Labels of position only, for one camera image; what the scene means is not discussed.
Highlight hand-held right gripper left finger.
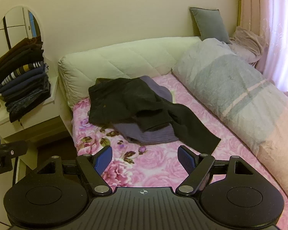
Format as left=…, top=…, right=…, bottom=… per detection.
left=36, top=145, right=113, bottom=196

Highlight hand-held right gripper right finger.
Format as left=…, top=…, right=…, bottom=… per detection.
left=175, top=145, right=255, bottom=196

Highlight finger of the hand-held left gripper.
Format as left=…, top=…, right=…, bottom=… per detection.
left=0, top=136, right=29, bottom=159

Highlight black pants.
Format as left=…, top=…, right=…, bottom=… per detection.
left=88, top=77, right=222, bottom=156

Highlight stack of folded clothes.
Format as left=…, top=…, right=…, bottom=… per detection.
left=0, top=35, right=51, bottom=123

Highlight pink floral blanket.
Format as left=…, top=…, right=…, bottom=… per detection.
left=71, top=73, right=288, bottom=230

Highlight white dresser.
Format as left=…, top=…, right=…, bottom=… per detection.
left=0, top=50, right=74, bottom=187

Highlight purple garment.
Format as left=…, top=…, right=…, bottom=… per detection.
left=113, top=75, right=180, bottom=144

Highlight grey and pink duvet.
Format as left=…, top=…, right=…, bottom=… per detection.
left=171, top=38, right=288, bottom=206

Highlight white padded headboard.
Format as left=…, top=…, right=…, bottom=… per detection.
left=58, top=36, right=202, bottom=107

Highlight grey brown pillows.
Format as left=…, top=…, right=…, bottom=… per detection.
left=229, top=26, right=269, bottom=67

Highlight grey pillow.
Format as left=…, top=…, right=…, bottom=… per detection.
left=189, top=7, right=231, bottom=44

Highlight white sheer curtain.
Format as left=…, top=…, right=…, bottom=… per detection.
left=262, top=0, right=288, bottom=101

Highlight oval wall mirror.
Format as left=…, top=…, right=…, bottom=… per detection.
left=0, top=5, right=45, bottom=60

